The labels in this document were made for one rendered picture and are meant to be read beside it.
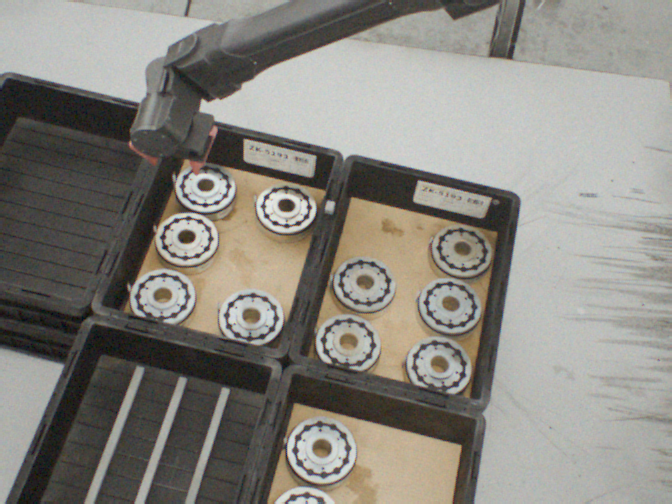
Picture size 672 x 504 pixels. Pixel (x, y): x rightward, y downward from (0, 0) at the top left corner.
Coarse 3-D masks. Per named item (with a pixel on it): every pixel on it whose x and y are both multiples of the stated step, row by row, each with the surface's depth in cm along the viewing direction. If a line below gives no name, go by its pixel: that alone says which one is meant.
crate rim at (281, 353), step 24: (288, 144) 161; (312, 144) 161; (336, 168) 159; (144, 192) 153; (120, 240) 148; (312, 240) 151; (312, 264) 149; (96, 312) 141; (120, 312) 142; (192, 336) 140; (216, 336) 141; (288, 336) 142
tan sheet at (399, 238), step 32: (352, 224) 165; (384, 224) 166; (416, 224) 166; (448, 224) 167; (352, 256) 162; (384, 256) 162; (416, 256) 163; (416, 288) 160; (480, 288) 161; (320, 320) 155; (384, 320) 156; (416, 320) 156; (480, 320) 157; (384, 352) 153
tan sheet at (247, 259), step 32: (256, 192) 167; (320, 192) 168; (160, 224) 162; (224, 224) 163; (224, 256) 160; (256, 256) 160; (288, 256) 161; (224, 288) 157; (256, 288) 157; (288, 288) 158; (192, 320) 153; (256, 320) 154
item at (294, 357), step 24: (384, 168) 160; (408, 168) 160; (336, 192) 156; (480, 192) 159; (504, 192) 159; (336, 216) 154; (504, 264) 152; (312, 288) 146; (504, 288) 149; (288, 360) 141; (312, 360) 140; (384, 384) 139; (408, 384) 139; (480, 408) 138
